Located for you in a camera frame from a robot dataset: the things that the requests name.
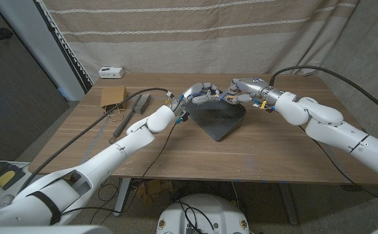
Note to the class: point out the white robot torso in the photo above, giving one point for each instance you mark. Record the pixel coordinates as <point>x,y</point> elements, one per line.
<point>205,211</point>

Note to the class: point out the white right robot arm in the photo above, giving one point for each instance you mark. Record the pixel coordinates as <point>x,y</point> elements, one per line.
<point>335,130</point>

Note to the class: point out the black strip with white trim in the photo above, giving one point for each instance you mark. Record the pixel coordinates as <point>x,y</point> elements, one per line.
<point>69,52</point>

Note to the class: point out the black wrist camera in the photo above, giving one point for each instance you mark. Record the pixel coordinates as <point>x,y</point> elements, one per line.
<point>182,116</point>
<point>267,107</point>

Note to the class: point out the black hand brush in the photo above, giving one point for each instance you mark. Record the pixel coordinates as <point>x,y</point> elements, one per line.
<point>142,103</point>

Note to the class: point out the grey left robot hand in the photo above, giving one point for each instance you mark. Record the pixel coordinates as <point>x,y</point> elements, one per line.
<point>194,92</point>

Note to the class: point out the beige striped curtain backdrop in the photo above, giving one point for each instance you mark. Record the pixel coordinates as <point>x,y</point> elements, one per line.
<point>192,42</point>

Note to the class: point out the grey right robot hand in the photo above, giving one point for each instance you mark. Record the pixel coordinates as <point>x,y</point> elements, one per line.
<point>254,85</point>

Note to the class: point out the brown cardboard scraps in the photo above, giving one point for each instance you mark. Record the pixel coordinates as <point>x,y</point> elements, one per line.
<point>155,188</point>

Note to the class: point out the white power strip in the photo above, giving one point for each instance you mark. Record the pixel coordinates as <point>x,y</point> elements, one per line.
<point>111,72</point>

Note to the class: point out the black plastic dustpan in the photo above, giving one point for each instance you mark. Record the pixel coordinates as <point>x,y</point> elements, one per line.
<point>218,122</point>

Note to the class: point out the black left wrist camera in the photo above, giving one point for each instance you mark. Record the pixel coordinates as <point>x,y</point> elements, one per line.
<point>182,116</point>

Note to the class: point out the white table leg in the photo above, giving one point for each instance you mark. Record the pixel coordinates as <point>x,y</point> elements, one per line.
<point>122,198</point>

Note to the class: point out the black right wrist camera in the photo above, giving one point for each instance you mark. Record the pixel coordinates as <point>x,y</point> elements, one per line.
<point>267,107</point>

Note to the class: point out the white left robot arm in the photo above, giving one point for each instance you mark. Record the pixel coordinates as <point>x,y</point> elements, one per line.
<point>88,172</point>

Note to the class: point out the white sneaker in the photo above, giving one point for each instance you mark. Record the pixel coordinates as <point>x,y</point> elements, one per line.
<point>2,201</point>

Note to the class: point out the grey table leg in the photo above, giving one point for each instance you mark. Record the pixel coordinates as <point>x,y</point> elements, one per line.
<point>288,201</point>

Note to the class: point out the brown paper bag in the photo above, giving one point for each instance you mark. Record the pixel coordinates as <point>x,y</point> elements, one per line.
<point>113,96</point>

